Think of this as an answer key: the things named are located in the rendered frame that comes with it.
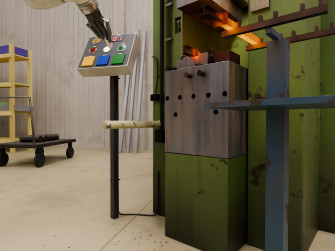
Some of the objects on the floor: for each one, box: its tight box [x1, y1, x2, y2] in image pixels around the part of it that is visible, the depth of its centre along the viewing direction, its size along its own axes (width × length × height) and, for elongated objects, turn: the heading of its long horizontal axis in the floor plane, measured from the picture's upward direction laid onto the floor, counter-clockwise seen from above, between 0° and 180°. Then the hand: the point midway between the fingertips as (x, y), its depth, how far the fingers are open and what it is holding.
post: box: [110, 76, 119, 219], centre depth 160 cm, size 4×4×108 cm
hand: (108, 42), depth 133 cm, fingers closed
